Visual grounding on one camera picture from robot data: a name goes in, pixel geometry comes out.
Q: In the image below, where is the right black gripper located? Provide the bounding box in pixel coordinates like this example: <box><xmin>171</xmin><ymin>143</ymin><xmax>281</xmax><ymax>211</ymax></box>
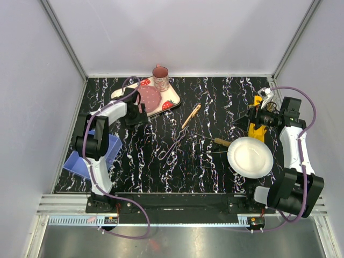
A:
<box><xmin>231</xmin><ymin>101</ymin><xmax>282</xmax><ymax>133</ymax></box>

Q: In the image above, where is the yellow test tube rack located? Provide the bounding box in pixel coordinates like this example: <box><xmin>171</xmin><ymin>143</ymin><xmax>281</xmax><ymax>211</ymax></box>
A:
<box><xmin>248</xmin><ymin>95</ymin><xmax>267</xmax><ymax>143</ymax></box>

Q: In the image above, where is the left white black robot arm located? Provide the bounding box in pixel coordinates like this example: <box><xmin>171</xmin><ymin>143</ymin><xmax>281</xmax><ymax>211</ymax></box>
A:
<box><xmin>71</xmin><ymin>88</ymin><xmax>148</xmax><ymax>213</ymax></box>

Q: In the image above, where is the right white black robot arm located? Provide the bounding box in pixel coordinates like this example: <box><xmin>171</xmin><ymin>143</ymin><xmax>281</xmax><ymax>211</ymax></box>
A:
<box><xmin>227</xmin><ymin>97</ymin><xmax>324</xmax><ymax>221</ymax></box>

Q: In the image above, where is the pink dotted plate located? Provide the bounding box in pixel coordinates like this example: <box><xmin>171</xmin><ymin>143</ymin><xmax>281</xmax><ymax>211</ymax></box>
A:
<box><xmin>138</xmin><ymin>85</ymin><xmax>162</xmax><ymax>113</ymax></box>

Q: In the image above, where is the white paper plate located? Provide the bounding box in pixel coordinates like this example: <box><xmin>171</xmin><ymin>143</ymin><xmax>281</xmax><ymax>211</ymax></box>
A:
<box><xmin>227</xmin><ymin>137</ymin><xmax>274</xmax><ymax>179</ymax></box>

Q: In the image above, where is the wooden clothespin clamp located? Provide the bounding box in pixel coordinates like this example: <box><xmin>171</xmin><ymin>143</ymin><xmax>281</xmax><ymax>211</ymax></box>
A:
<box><xmin>182</xmin><ymin>104</ymin><xmax>202</xmax><ymax>129</ymax></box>

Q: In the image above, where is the pink floral mug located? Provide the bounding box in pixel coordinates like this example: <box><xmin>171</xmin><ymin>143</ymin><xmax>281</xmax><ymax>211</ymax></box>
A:
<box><xmin>152</xmin><ymin>64</ymin><xmax>169</xmax><ymax>92</ymax></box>

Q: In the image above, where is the blue plastic bin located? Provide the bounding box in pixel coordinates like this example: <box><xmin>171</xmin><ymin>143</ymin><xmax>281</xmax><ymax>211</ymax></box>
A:
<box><xmin>63</xmin><ymin>134</ymin><xmax>122</xmax><ymax>181</ymax></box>

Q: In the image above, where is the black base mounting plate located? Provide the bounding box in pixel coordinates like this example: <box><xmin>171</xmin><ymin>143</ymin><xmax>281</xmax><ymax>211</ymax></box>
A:
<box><xmin>85</xmin><ymin>193</ymin><xmax>272</xmax><ymax>214</ymax></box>

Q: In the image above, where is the right controller box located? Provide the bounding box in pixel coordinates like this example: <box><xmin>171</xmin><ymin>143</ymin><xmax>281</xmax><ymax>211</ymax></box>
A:
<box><xmin>248</xmin><ymin>217</ymin><xmax>266</xmax><ymax>228</ymax></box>

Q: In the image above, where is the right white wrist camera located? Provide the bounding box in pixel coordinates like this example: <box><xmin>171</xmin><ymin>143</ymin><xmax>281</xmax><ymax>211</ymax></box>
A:
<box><xmin>257</xmin><ymin>87</ymin><xmax>274</xmax><ymax>109</ymax></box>

